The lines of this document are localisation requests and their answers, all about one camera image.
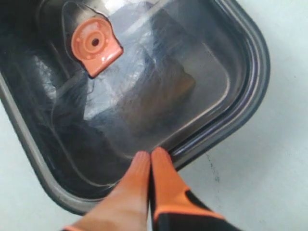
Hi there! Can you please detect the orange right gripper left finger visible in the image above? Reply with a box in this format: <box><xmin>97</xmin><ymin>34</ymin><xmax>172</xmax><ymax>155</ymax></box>
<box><xmin>63</xmin><ymin>151</ymin><xmax>151</xmax><ymax>231</ymax></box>

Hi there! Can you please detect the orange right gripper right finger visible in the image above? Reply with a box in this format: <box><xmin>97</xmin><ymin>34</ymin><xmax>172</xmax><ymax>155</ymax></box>
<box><xmin>151</xmin><ymin>147</ymin><xmax>227</xmax><ymax>231</ymax></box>

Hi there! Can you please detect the dark lunchbox lid orange seal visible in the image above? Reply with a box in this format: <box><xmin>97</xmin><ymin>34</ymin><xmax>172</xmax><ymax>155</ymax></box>
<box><xmin>0</xmin><ymin>0</ymin><xmax>270</xmax><ymax>215</ymax></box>

